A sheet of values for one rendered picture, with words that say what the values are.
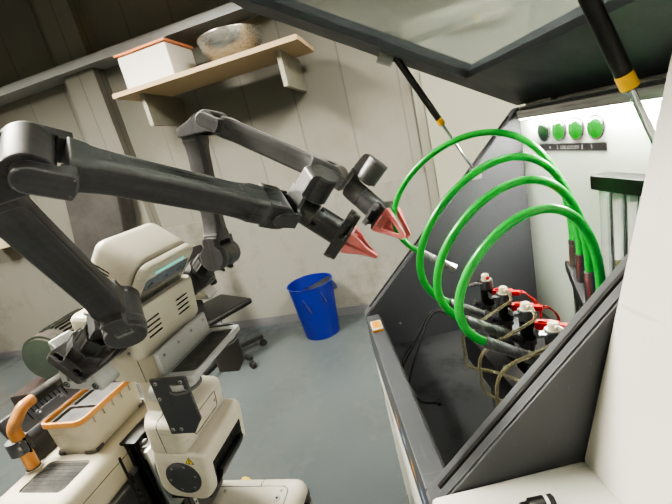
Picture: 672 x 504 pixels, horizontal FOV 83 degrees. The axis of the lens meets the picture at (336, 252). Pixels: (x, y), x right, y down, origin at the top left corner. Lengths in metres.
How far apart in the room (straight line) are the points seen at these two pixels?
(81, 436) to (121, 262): 0.57
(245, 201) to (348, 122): 2.45
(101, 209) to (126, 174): 3.07
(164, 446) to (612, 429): 0.99
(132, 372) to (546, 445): 0.93
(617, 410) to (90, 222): 3.63
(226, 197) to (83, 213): 3.15
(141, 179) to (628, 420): 0.71
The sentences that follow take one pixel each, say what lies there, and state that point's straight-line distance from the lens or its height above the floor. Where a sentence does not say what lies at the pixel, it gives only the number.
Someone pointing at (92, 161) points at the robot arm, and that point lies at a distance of 0.61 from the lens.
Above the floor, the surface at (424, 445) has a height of 0.95.
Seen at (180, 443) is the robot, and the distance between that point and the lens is 1.17.
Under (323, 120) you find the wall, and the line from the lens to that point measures 3.14.
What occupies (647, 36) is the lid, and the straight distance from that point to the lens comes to 0.77.
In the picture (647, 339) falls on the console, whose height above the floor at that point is 1.18.
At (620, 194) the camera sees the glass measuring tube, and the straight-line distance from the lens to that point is 0.92.
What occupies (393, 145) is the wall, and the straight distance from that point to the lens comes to 3.07.
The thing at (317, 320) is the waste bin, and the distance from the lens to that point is 3.09.
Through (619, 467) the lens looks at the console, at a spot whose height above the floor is 1.02.
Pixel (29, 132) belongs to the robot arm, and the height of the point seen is 1.57.
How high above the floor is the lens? 1.47
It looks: 15 degrees down
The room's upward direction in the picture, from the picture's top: 14 degrees counter-clockwise
